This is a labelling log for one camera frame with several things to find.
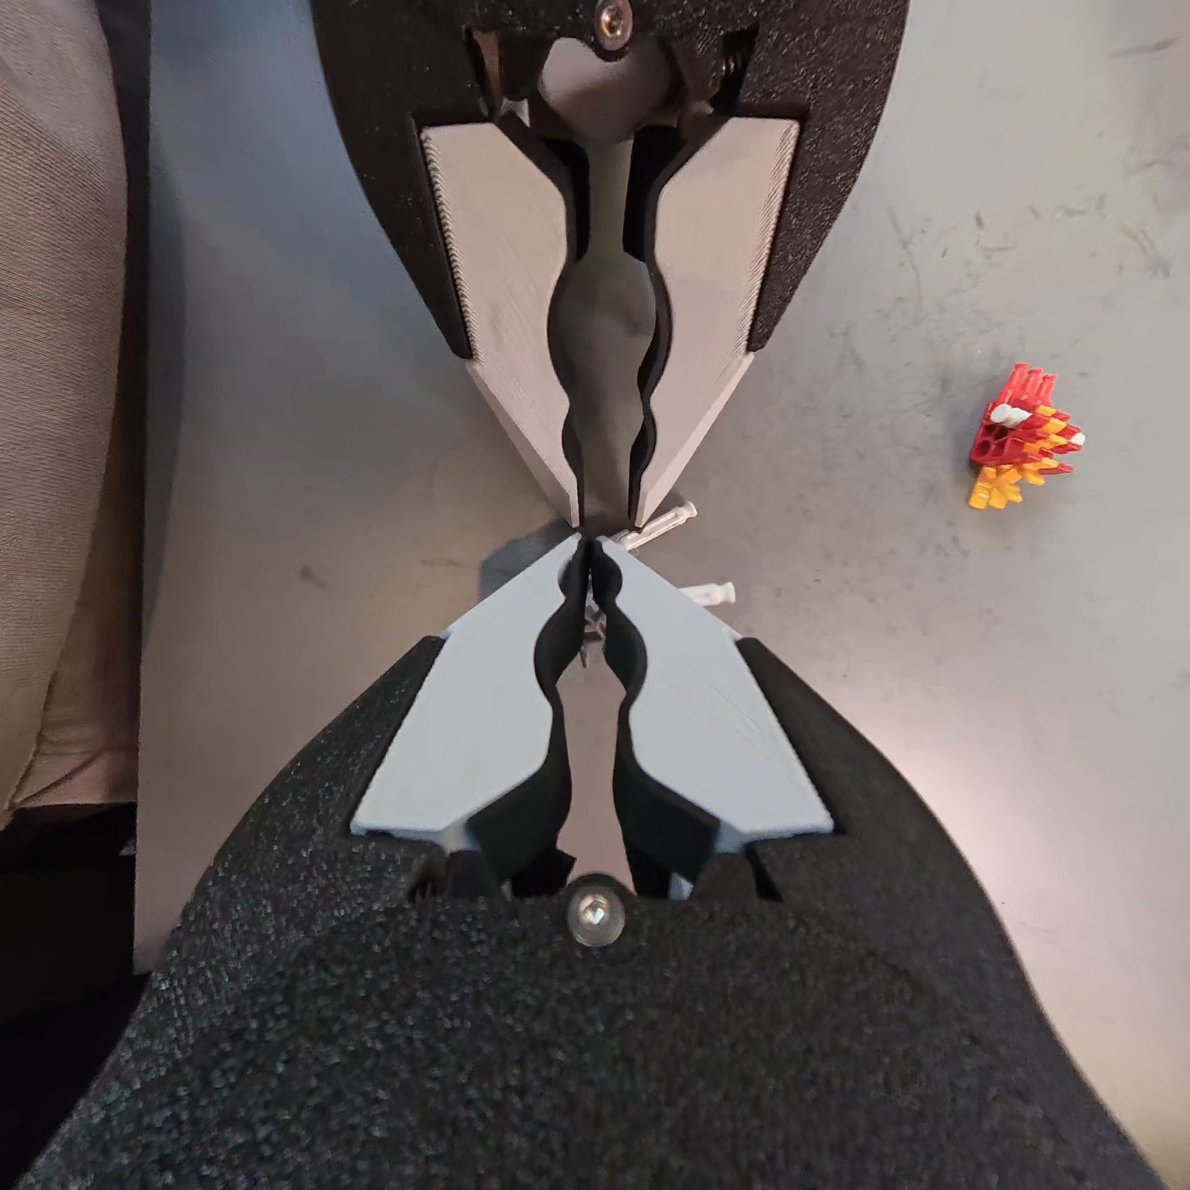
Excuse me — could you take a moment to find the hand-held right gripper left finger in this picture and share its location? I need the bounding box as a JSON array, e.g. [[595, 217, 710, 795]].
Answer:
[[351, 536, 592, 897]]

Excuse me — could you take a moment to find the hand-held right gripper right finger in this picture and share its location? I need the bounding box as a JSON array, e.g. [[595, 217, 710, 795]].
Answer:
[[592, 537, 834, 902]]

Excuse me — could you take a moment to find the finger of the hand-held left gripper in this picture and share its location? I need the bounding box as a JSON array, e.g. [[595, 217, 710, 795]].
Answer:
[[419, 119, 588, 534], [630, 116, 803, 528]]

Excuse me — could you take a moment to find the red and yellow connector stack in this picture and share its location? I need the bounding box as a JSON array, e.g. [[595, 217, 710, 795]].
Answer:
[[967, 364, 1086, 513]]

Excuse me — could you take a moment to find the person's beige sweatshirt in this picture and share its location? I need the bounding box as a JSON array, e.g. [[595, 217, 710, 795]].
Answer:
[[0, 0, 149, 824]]

